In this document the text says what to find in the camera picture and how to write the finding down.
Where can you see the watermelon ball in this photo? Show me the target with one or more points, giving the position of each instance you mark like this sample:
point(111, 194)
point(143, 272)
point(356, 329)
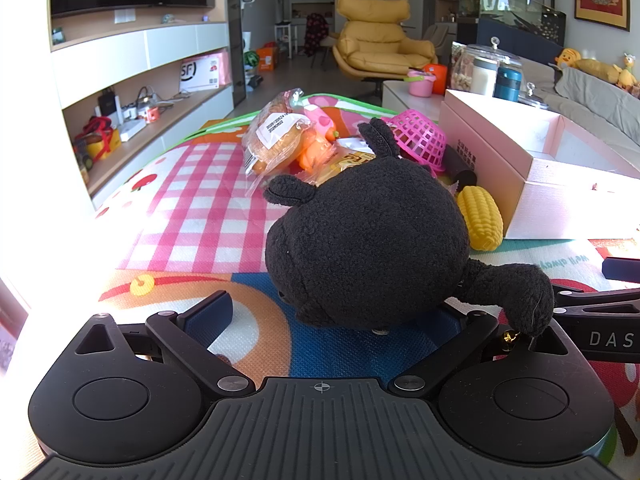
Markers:
point(250, 58)

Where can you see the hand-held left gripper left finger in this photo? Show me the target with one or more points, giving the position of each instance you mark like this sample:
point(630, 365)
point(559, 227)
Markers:
point(210, 314)

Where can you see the yellow armchair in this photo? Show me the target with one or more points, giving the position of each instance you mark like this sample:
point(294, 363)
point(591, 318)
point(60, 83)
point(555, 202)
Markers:
point(372, 42)

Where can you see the white coffee table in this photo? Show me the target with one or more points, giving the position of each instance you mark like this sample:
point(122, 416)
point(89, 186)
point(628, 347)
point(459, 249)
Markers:
point(410, 105)

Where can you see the white bottle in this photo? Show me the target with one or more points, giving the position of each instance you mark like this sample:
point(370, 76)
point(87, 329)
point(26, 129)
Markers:
point(483, 77)

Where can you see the white courier envelope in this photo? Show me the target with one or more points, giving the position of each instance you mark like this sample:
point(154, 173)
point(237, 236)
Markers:
point(199, 72)

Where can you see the yellow duck plush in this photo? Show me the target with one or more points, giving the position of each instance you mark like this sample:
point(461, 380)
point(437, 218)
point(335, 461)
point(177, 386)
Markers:
point(580, 62)

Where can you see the teal bottle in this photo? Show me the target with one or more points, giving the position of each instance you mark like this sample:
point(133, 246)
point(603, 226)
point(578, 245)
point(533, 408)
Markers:
point(507, 85)

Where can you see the pink cup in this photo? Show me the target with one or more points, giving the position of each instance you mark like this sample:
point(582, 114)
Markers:
point(420, 85)

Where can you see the grey sofa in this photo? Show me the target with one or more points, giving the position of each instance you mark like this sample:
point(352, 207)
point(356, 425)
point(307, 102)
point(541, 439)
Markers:
point(595, 105)

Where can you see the glass aquarium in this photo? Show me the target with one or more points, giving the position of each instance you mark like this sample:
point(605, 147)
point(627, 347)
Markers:
point(520, 15)

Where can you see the black router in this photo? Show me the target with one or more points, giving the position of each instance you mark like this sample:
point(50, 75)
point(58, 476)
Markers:
point(107, 104)

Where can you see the large glass jar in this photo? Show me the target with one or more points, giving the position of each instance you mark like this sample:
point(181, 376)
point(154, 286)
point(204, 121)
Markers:
point(465, 67)

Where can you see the pink plastic toy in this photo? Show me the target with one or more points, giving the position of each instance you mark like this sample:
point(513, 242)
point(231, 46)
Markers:
point(321, 119)

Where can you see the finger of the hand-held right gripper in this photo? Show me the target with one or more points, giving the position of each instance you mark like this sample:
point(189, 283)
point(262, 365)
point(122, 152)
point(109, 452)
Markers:
point(600, 300)
point(622, 268)

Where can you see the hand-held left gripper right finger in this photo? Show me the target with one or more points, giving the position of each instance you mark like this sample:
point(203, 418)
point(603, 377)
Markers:
point(450, 356)

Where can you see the red label jar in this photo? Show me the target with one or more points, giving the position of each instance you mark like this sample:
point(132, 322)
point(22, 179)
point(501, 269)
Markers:
point(151, 111)

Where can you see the orange container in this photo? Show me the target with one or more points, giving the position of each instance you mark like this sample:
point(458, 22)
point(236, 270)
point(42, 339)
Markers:
point(437, 75)

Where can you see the pink plastic basket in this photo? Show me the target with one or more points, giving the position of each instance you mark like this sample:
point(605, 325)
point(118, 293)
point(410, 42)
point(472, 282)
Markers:
point(417, 135)

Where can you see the yellow long-necked plush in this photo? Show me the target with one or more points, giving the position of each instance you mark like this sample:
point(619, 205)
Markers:
point(627, 72)

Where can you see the white flat box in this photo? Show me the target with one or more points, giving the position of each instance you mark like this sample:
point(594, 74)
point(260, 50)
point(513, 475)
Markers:
point(132, 130)

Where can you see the pink cardboard box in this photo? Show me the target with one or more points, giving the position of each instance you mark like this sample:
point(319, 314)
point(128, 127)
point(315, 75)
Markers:
point(545, 200)

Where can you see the yellow snack packet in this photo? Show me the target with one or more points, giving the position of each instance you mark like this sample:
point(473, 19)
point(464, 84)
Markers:
point(345, 162)

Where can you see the small glass jar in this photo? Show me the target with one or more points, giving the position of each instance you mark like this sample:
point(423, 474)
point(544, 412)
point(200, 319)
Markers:
point(532, 97)

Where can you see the white rack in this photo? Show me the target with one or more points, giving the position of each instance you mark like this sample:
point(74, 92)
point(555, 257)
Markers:
point(284, 40)

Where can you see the dark patterned cloth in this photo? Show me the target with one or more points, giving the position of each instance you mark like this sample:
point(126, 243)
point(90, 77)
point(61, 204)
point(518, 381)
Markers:
point(316, 35)

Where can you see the bread packet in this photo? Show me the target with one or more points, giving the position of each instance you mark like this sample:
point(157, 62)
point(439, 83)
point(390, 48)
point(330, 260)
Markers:
point(275, 140)

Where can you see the yellow toy corn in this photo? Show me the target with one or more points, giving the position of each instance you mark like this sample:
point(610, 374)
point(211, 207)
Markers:
point(480, 217)

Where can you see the white TV cabinet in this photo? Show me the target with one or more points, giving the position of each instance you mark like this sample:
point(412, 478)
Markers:
point(130, 52)

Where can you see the colourful play mat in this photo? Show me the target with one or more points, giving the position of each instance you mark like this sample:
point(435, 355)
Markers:
point(200, 200)

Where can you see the black cylinder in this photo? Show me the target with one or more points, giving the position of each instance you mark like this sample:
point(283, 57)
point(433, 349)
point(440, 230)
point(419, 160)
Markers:
point(460, 165)

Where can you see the orange floor box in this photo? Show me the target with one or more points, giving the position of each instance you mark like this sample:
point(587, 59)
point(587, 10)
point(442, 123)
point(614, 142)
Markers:
point(267, 59)

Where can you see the black plush toy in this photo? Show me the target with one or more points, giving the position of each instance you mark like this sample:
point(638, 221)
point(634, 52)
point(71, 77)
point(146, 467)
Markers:
point(370, 240)

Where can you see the orange toy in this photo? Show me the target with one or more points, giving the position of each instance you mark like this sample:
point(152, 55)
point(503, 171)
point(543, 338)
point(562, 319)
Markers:
point(315, 152)

